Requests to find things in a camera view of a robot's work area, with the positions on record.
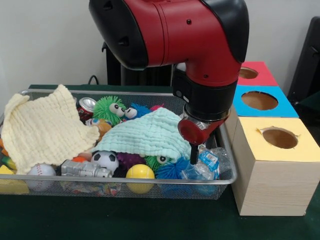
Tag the clear mesh bin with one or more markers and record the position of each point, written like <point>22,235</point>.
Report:
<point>222,150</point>

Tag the yellow ball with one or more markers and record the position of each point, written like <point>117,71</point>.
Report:
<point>140,172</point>

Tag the purple fuzzy toy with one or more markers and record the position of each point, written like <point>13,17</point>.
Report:
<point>130,160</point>

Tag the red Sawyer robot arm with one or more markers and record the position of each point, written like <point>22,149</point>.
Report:
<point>170,30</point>

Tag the wooden box with three holes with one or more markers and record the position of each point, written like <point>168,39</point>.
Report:
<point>275,185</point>

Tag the red soda can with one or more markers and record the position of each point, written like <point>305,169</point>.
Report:
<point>86,106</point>

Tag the black chair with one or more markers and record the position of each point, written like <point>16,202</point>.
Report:
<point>307,65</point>

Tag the white baseball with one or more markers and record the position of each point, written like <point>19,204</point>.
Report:
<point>41,171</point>

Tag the mint green cloth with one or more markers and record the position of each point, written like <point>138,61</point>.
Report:
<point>145,132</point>

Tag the clear plastic bottle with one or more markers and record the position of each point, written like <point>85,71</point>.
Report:
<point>207,160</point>

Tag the orange plush toy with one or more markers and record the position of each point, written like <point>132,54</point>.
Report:
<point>102,127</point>

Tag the blue spiky ball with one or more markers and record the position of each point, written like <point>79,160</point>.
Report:
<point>172,171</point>

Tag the green fuzzy toy with eyes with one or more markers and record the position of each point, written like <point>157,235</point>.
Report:
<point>105,110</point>

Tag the yellow block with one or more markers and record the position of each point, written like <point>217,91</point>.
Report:
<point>10,186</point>

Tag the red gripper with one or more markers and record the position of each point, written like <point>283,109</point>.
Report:
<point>192,132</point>

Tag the pale yellow cloth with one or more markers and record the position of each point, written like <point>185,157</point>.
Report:
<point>45,130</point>

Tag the small green spiky toy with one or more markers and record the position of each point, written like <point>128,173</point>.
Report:
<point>155,162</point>

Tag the blue fuzzy toy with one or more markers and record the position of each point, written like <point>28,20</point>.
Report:
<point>140,110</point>

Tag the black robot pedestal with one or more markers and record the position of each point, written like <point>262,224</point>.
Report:
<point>135,75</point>

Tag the pink fuzzy toy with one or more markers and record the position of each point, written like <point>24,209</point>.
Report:
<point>157,107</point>

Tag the silver robot toy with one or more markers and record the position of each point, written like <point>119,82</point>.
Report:
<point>82,168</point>

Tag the small soccer ball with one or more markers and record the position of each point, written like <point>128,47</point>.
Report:
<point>105,160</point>

